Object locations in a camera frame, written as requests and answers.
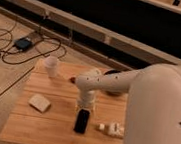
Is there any blue power adapter box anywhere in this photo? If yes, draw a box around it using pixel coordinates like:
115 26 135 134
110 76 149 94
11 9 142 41
14 38 32 51

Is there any white ceramic cup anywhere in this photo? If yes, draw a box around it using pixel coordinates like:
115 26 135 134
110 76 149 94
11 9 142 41
43 56 59 78

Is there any white small bottle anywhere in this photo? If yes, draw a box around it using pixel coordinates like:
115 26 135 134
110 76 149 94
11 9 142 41
97 122 124 138

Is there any red-brown small object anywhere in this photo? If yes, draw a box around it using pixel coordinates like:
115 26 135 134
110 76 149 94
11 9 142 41
70 77 76 83

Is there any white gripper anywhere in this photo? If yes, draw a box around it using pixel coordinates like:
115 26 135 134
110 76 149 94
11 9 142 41
74 88 98 115

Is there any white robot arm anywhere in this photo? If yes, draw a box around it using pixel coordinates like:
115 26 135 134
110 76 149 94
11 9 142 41
75 63 181 144

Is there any dark ceramic bowl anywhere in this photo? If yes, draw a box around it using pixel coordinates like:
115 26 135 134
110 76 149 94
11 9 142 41
102 70 131 96

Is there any black floor cable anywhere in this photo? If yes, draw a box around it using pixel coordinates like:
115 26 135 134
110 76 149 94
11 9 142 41
0 17 71 73

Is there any white rectangular sponge block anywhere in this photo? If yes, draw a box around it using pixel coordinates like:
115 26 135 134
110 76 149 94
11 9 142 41
28 94 51 112

